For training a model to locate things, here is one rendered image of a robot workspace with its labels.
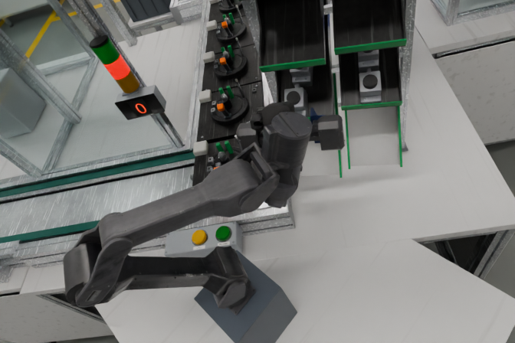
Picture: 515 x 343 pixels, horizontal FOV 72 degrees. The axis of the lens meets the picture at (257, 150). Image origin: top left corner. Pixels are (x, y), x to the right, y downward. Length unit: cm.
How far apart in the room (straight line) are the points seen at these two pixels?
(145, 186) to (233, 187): 80
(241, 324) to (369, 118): 58
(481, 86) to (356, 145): 92
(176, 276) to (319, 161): 52
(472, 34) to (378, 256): 96
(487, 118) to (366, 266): 117
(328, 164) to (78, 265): 65
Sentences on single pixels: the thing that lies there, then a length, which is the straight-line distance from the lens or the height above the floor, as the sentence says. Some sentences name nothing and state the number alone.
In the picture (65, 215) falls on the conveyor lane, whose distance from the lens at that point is 142.
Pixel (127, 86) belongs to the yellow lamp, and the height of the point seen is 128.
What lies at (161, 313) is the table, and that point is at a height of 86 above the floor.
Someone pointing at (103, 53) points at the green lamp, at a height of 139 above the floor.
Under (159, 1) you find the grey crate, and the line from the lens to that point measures 289.
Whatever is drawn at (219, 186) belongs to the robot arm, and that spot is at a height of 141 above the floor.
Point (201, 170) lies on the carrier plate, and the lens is 113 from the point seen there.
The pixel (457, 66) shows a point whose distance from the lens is 166.
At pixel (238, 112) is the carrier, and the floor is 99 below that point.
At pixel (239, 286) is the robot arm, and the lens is 69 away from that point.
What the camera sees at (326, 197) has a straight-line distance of 110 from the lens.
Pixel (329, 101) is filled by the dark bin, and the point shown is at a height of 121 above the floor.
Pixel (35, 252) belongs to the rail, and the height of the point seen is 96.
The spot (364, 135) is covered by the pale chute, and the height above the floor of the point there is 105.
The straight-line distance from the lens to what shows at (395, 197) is 109.
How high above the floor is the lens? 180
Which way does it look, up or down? 49 degrees down
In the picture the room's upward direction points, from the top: 23 degrees counter-clockwise
